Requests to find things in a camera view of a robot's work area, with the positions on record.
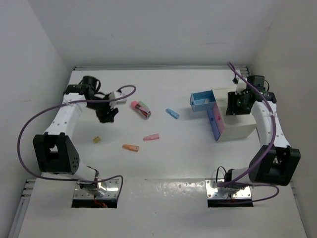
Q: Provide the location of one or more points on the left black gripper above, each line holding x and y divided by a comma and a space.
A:
104, 117

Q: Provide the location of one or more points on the white drawer cabinet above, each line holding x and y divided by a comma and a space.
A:
236, 127

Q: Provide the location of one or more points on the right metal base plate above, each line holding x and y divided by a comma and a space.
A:
222, 193

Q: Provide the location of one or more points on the blue drawer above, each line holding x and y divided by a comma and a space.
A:
197, 101

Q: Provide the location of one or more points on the pink cap-shaped clip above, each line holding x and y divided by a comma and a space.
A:
151, 137

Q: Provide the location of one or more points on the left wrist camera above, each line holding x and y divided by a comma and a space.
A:
118, 96

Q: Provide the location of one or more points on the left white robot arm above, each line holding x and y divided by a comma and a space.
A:
55, 152

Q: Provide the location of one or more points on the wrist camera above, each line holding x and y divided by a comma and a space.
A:
240, 85
118, 96

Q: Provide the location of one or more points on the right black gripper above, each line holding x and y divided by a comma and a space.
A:
232, 108

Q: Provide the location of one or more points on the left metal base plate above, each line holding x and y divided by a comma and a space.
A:
102, 190

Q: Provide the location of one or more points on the blue cap-shaped clip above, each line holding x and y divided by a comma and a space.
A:
172, 113

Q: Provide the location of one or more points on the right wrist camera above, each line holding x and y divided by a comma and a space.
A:
240, 85

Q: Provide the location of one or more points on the metal base plate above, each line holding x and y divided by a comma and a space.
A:
222, 193
102, 190

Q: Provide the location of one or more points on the pink drawer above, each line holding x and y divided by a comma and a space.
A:
218, 118

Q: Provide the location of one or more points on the orange cap-shaped clip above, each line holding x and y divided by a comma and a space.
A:
129, 147

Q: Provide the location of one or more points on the small yellow eraser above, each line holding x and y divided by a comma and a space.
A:
96, 139

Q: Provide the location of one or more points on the purple bottom drawer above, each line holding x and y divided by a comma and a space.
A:
213, 125

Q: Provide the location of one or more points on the clear tube with pink cap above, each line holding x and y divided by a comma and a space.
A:
141, 110

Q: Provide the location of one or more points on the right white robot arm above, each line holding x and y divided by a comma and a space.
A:
276, 160

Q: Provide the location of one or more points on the green cap-shaped clip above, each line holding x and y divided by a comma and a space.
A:
143, 105

